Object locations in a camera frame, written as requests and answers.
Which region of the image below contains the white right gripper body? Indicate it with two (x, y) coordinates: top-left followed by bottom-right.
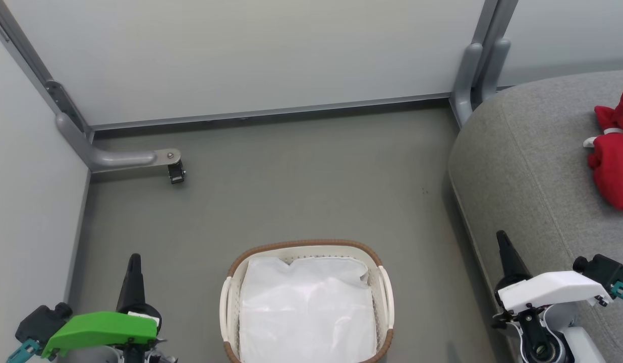
(496, 270), (613, 316)

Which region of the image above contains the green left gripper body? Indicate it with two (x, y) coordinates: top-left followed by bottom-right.
(41, 311), (159, 360)

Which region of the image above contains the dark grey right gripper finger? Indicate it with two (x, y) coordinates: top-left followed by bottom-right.
(494, 230), (532, 294)

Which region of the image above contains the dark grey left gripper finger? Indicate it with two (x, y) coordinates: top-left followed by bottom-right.
(116, 253), (162, 329)

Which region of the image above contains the red basketball jersey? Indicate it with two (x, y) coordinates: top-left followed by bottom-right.
(587, 132), (623, 211)

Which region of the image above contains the plain red garment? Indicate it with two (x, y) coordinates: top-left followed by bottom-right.
(593, 80), (623, 135)

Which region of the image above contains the white laundry basket brown rim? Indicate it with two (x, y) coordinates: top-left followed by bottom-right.
(219, 239), (395, 363)

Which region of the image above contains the white basket liner cloth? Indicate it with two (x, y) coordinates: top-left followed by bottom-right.
(238, 256), (378, 363)

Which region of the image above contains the grey fabric sofa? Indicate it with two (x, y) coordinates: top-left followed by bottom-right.
(448, 69), (623, 363)

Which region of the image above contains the black caster wheel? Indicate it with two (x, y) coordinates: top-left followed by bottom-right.
(167, 160), (187, 185)

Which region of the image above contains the grey partition foot with caster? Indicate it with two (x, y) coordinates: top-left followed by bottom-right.
(55, 112), (182, 172)

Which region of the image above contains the grey double partition foot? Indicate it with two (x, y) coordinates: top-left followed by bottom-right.
(450, 38), (512, 128)

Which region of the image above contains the teal left cable connector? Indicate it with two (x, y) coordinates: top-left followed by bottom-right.
(6, 338), (42, 363)

